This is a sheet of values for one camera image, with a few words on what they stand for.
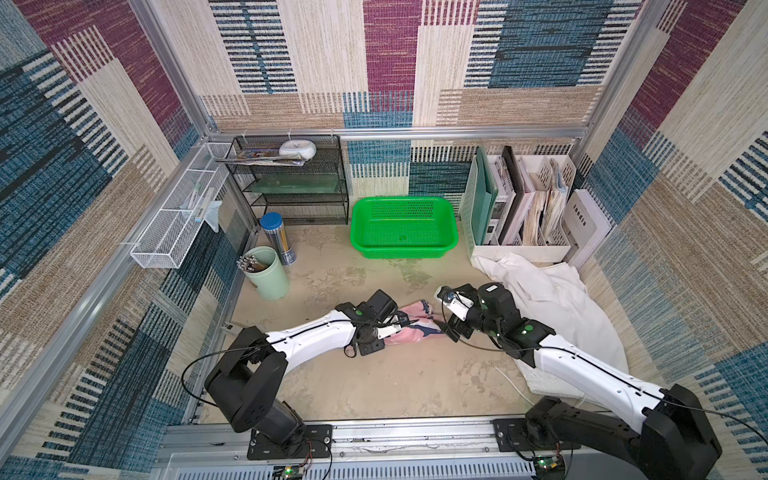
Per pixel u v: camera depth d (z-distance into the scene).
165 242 0.91
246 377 0.44
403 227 1.19
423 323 0.85
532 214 0.99
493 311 0.62
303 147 0.90
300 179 1.09
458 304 0.68
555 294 0.96
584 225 0.94
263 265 0.90
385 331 0.78
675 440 0.39
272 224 0.93
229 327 0.89
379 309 0.69
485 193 0.86
